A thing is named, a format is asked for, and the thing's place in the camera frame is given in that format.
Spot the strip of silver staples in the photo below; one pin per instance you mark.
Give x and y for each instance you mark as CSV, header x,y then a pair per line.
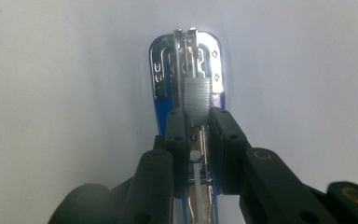
x,y
198,99

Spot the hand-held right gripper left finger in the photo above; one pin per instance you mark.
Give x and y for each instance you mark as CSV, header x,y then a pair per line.
x,y
177,146

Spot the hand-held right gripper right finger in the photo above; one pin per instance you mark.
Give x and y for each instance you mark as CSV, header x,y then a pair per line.
x,y
227,146

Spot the blue stapler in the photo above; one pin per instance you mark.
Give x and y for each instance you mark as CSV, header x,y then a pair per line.
x,y
164,102

